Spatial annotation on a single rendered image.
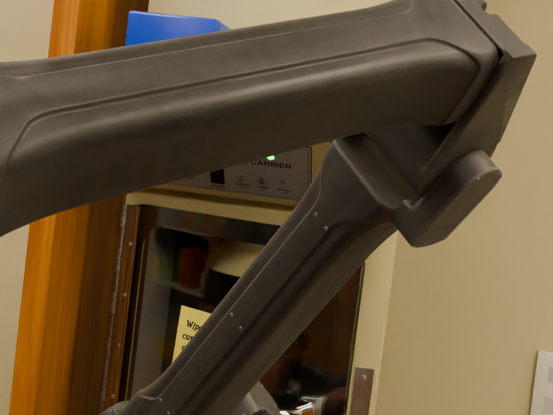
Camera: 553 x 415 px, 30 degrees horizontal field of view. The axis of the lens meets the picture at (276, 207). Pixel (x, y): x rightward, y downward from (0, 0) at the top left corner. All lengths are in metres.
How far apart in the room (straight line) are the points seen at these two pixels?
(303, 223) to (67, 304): 0.62
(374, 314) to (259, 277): 0.51
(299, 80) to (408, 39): 0.08
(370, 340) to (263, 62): 0.77
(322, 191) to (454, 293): 0.98
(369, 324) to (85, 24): 0.47
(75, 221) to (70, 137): 0.83
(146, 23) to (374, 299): 0.40
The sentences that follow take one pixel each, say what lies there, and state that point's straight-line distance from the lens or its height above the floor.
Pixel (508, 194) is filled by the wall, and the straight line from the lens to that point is 1.62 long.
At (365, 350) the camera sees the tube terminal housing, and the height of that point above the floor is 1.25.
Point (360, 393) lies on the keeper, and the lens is 1.21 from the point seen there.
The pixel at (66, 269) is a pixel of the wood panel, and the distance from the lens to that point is 1.22.
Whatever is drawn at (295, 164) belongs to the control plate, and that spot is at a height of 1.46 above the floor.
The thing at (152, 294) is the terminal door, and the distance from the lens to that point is 1.20.
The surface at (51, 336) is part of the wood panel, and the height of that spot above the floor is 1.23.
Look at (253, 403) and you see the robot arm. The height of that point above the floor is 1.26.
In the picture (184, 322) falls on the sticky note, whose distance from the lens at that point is 1.18.
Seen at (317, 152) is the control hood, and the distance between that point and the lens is 1.10.
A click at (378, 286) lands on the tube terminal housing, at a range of 1.19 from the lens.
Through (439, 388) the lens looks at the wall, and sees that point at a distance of 1.65.
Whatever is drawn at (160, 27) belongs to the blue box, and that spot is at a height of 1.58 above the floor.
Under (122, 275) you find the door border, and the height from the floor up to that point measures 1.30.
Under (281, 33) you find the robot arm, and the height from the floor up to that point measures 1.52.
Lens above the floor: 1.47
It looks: 3 degrees down
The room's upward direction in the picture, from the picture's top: 7 degrees clockwise
